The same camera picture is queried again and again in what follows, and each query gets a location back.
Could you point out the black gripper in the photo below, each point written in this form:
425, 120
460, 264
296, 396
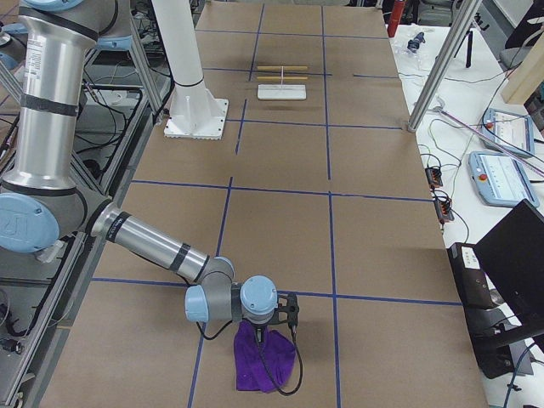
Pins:
258, 328

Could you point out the purple towel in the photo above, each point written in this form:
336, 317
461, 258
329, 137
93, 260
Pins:
275, 354

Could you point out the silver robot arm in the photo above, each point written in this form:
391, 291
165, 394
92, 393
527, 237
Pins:
40, 203

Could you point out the white rack base tray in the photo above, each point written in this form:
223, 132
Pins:
281, 92

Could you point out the front wooden rack rod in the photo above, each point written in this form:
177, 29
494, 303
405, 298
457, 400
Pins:
282, 78

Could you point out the brown paper table cover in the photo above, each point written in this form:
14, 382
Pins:
326, 196

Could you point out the black computer box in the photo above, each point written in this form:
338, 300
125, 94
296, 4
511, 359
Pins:
470, 279

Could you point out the black monitor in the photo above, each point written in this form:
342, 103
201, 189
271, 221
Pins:
511, 254

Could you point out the near teach pendant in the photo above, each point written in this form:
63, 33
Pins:
500, 180

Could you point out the teach pendant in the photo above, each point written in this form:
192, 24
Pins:
500, 180
512, 131

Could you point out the far teach pendant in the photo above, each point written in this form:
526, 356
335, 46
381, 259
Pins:
512, 131

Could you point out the red bottle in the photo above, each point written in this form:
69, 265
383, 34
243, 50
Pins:
395, 17

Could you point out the aluminium frame post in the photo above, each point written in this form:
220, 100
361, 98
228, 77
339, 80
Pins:
452, 41

